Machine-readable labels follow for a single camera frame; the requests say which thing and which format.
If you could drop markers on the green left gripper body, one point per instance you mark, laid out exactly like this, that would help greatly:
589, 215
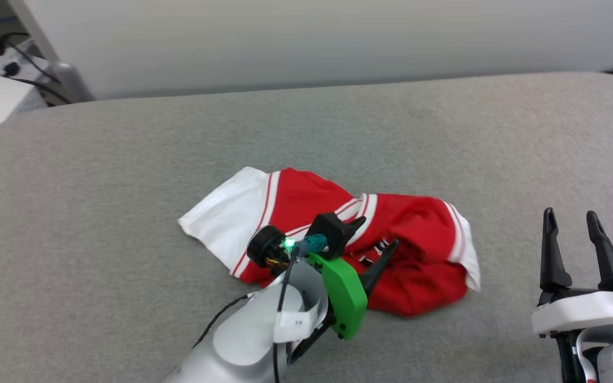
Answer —
346, 298

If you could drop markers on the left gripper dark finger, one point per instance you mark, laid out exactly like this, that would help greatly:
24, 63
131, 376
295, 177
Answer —
378, 268
354, 227

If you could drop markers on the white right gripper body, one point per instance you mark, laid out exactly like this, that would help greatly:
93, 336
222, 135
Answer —
578, 311

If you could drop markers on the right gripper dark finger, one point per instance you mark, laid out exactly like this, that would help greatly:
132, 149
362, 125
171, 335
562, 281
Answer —
607, 266
553, 260

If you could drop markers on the red and white garment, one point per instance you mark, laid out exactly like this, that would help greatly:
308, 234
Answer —
418, 239

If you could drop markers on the grey metal leg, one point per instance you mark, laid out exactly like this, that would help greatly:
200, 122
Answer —
67, 80

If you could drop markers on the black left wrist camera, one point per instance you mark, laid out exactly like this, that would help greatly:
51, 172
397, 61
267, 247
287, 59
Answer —
328, 231

